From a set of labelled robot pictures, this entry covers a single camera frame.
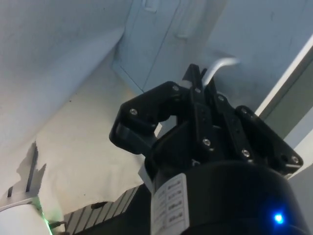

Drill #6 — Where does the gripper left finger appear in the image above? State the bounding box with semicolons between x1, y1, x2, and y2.
109;63;215;158

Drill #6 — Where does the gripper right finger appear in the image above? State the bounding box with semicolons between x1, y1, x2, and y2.
202;69;304;176

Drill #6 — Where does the white drawer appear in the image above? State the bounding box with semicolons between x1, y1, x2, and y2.
195;0;313;182

